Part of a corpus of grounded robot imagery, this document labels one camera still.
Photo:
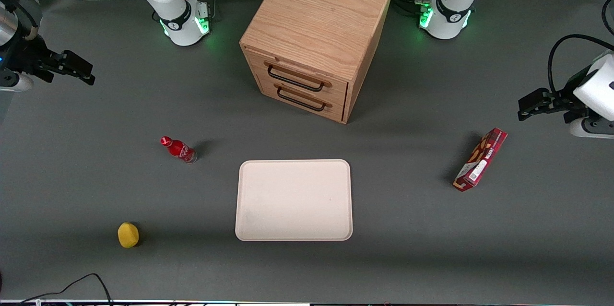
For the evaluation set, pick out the red cookie box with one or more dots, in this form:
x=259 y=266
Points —
x=480 y=159

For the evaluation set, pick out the wooden drawer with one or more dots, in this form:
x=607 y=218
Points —
x=300 y=97
x=307 y=73

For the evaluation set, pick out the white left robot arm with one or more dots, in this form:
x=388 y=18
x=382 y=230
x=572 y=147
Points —
x=455 y=4

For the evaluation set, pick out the wooden drawer cabinet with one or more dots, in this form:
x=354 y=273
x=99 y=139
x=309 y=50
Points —
x=316 y=13

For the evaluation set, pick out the yellow lemon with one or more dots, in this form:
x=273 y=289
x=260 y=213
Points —
x=128 y=235

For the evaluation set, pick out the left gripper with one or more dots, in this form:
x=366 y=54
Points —
x=567 y=96

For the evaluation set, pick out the beige plastic tray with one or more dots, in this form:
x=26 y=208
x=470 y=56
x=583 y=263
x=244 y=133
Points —
x=293 y=200

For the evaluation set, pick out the red plastic bottle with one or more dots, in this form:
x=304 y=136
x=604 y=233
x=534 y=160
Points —
x=180 y=149

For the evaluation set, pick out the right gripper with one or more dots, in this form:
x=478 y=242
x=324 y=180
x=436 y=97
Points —
x=22 y=55

